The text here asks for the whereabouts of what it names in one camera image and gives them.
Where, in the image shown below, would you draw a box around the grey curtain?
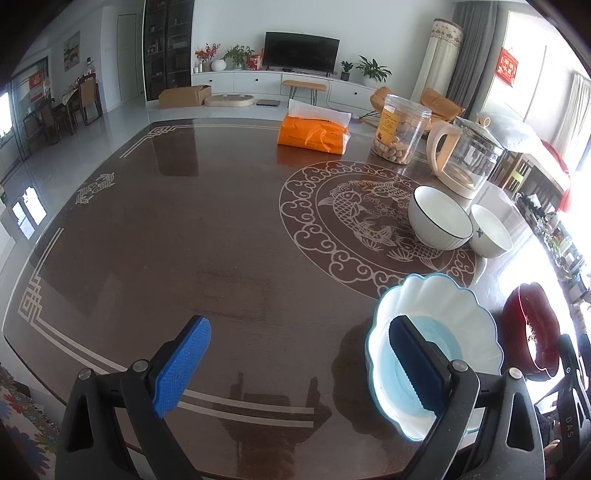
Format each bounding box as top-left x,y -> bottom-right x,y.
446,0 -> 509,112

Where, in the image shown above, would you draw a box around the large leafy potted plant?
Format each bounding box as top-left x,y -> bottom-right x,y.
355,56 -> 393,86

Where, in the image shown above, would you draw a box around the bushy green potted plant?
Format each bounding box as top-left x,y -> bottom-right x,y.
223,44 -> 255,70

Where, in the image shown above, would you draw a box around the white pillow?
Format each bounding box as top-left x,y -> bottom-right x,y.
477,110 -> 551,154

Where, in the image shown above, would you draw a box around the red wall hanging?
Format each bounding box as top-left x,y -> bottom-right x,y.
496,47 -> 520,88

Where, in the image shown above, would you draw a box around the white bowl with blue print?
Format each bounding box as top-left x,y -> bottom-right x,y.
469,203 -> 515,258

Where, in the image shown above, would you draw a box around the orange tissue pack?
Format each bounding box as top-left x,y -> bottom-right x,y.
276,98 -> 352,156

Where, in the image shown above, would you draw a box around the red cloth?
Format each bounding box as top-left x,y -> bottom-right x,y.
540,140 -> 574,213

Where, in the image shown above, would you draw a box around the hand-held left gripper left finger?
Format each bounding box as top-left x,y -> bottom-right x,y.
54,315 -> 212,480

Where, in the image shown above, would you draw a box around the red flowers in vase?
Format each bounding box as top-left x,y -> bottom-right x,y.
194,43 -> 222,73

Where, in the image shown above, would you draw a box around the white ribbed dark-rimmed bowl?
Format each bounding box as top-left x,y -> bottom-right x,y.
407,185 -> 474,252

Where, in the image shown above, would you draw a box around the glass kettle with cream handle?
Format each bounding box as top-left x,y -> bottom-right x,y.
425,116 -> 509,200

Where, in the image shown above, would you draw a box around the white door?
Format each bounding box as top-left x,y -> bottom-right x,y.
116,13 -> 140,105

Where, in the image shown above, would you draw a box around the white television cabinet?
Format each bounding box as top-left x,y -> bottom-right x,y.
191,68 -> 394,108

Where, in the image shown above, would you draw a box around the clear plastic snack jar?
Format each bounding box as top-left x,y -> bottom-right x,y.
371,93 -> 431,165

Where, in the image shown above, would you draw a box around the white sheer curtain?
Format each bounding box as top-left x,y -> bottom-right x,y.
560,71 -> 591,172

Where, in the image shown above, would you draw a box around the beige oval tray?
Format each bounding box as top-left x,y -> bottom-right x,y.
204,93 -> 256,110

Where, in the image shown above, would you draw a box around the dark glass display cabinet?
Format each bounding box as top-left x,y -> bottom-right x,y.
141,0 -> 195,103

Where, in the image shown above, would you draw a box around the blue scalloped ceramic bowl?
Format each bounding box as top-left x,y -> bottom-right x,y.
364,272 -> 505,440

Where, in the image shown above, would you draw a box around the dark wooden crib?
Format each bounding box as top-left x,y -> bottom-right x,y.
489,150 -> 567,209

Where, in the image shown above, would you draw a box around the dining table with chairs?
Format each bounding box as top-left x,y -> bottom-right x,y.
23,76 -> 103,145

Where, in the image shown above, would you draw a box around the cloth-covered standing air conditioner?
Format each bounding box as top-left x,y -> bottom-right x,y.
410,18 -> 465,108

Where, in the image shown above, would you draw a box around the orange lounge chair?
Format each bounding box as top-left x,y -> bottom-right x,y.
420,87 -> 465,131
369,86 -> 393,121

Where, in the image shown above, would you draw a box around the patterned rug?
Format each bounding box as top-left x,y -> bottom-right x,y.
0,364 -> 62,480

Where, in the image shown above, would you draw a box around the framed wall picture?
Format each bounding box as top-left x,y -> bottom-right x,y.
63,31 -> 82,71

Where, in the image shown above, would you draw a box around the cardboard box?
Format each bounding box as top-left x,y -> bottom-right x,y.
158,84 -> 212,110

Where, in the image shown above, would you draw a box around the clutter of bottles and trays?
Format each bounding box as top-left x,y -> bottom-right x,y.
514,193 -> 591,303

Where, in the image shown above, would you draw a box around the wooden stool with wire legs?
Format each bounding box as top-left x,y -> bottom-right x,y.
281,79 -> 328,105

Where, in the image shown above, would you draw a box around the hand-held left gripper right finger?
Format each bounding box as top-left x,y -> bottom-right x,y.
388,315 -> 546,480

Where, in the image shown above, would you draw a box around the black flat television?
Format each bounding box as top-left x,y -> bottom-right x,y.
263,31 -> 341,75

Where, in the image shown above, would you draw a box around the large red flower-shaped plate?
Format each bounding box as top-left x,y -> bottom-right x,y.
501,281 -> 563,382

